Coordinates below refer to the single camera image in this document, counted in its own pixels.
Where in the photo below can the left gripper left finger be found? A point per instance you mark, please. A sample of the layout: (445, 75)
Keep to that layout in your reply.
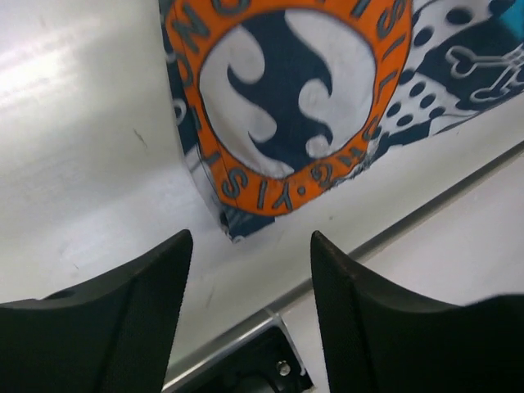
(112, 333)

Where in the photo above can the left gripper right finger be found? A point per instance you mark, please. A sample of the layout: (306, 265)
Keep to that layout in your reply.
(380, 337)

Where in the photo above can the colourful patterned shorts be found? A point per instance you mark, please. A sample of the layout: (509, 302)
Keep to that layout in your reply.
(279, 101)

